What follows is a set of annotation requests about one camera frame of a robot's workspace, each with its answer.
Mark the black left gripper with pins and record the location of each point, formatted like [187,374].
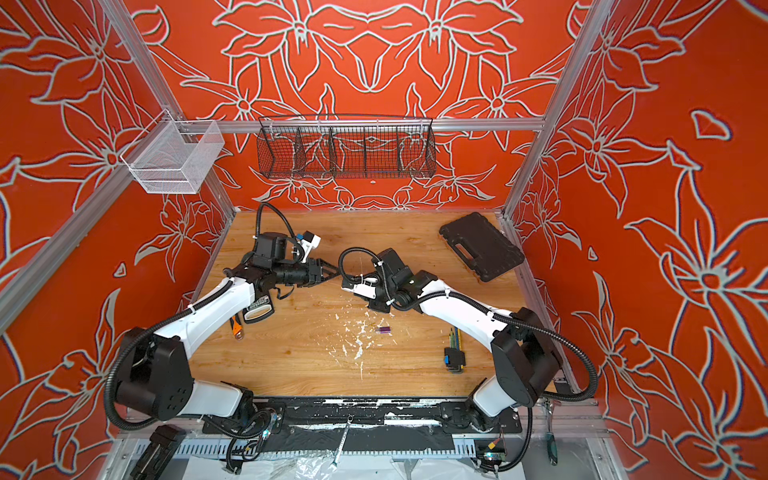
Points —
[314,271]

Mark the black wire mesh basket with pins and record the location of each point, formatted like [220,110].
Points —
[346,147]

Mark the white wire mesh basket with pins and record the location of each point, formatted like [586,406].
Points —
[172,156]

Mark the black clamp block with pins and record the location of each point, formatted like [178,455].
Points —
[164,443]

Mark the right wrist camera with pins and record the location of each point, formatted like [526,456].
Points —
[366,288]

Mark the black plastic tool case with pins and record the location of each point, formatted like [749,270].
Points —
[482,247]

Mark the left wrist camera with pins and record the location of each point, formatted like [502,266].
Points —
[308,242]

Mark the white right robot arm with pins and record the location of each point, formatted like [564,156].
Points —
[525,354]

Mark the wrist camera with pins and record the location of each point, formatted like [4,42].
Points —
[366,288]
[308,242]

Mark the green handled screwdriver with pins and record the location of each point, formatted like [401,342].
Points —
[550,438]

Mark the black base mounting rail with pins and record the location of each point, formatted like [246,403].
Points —
[380,425]

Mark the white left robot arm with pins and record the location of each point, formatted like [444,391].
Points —
[151,381]

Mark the orange handled tool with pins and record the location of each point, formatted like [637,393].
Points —
[237,326]

